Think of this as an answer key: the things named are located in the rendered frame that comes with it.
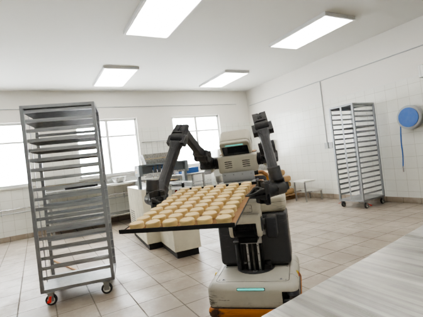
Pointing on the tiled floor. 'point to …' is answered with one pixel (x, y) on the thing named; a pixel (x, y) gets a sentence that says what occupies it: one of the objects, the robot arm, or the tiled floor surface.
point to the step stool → (306, 189)
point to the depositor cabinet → (137, 199)
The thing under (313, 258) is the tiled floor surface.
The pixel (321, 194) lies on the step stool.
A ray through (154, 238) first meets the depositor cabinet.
